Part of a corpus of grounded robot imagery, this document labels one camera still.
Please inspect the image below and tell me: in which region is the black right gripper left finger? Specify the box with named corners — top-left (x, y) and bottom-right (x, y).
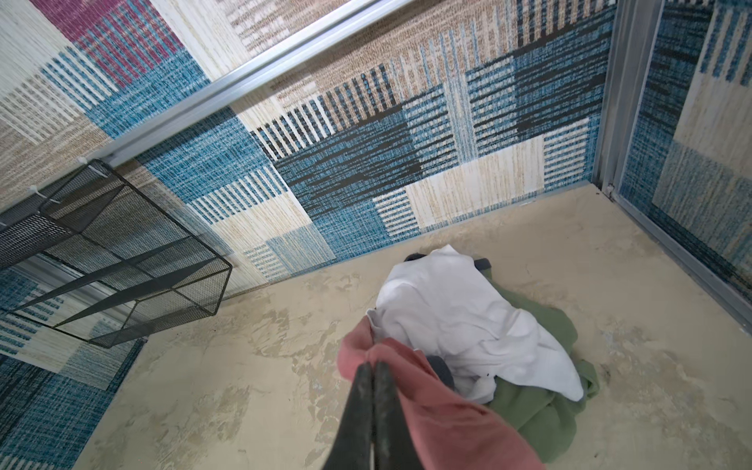
top-left (323, 362), bottom-right (374, 470)

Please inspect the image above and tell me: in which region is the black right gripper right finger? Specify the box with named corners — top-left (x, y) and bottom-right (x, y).
top-left (373, 362), bottom-right (423, 470)

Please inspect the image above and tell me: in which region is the red cloth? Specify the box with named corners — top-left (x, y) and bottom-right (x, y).
top-left (337, 316), bottom-right (544, 469)

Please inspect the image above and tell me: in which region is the green cloth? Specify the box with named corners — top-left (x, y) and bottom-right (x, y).
top-left (475, 258), bottom-right (600, 463)

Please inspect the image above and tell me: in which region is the white cloth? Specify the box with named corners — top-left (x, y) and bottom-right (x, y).
top-left (367, 245), bottom-right (584, 405)

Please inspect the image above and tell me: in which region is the black wire mesh shelf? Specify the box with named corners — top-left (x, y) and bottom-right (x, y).
top-left (1, 161), bottom-right (232, 349)

